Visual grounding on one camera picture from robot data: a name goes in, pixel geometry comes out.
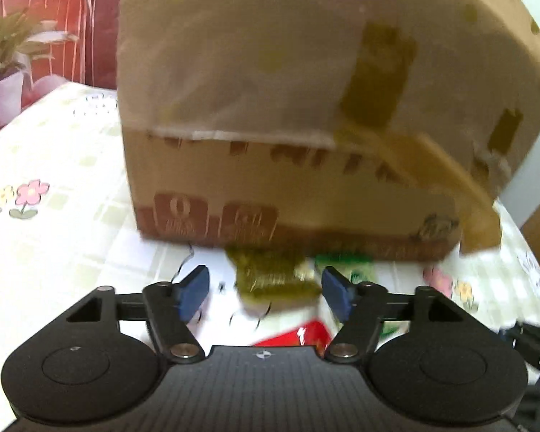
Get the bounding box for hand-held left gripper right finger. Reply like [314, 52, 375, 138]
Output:
[321, 266, 469, 365]

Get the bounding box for olive green snack packet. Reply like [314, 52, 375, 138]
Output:
[224, 245, 324, 312]

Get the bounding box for brown cardboard box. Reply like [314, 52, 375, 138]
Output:
[116, 0, 540, 265]

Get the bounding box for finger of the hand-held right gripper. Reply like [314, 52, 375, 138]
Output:
[499, 321, 540, 372]

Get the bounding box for bright green snack packet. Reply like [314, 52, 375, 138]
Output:
[314, 253, 412, 338]

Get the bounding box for red snack packet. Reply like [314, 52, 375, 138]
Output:
[251, 319, 339, 348]

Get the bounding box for checked flower print tablecloth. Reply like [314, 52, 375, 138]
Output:
[0, 83, 540, 432]

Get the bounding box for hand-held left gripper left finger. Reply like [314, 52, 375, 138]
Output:
[65, 265, 210, 365]

